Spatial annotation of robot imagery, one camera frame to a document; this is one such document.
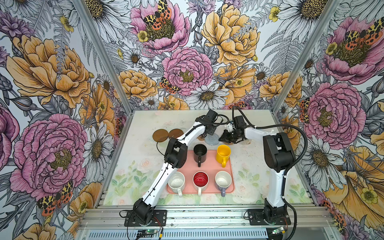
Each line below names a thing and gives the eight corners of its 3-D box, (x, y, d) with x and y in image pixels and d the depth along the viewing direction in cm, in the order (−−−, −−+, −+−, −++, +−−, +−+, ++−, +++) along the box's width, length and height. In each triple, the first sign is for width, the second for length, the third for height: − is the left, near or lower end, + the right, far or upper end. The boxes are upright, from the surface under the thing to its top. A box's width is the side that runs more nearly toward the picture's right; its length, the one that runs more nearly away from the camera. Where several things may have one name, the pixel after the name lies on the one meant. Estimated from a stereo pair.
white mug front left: (169, 199, 81) (166, 194, 74) (171, 178, 88) (169, 171, 81) (184, 199, 81) (183, 194, 74) (185, 178, 88) (184, 171, 81)
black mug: (193, 168, 93) (193, 160, 85) (193, 152, 101) (193, 143, 93) (206, 168, 93) (207, 160, 85) (206, 152, 101) (206, 143, 93)
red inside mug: (187, 186, 86) (187, 181, 79) (199, 173, 90) (199, 167, 84) (199, 197, 82) (199, 192, 76) (210, 183, 87) (212, 177, 81)
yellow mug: (217, 169, 92) (219, 162, 85) (215, 151, 100) (217, 143, 93) (230, 169, 92) (232, 162, 85) (227, 151, 100) (229, 143, 93)
